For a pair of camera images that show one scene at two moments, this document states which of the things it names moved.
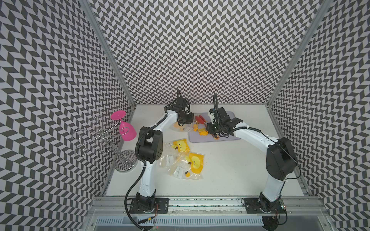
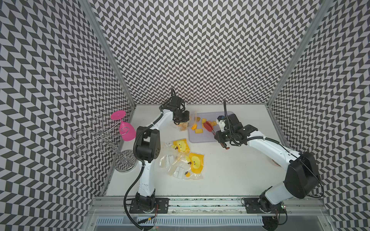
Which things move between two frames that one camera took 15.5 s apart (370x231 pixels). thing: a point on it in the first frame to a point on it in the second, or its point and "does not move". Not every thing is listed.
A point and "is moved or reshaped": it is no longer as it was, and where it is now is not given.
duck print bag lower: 183,164 does not move
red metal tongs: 201,120 is moved or reshaped
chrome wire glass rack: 98,138 does not move
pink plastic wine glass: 127,132 does not move
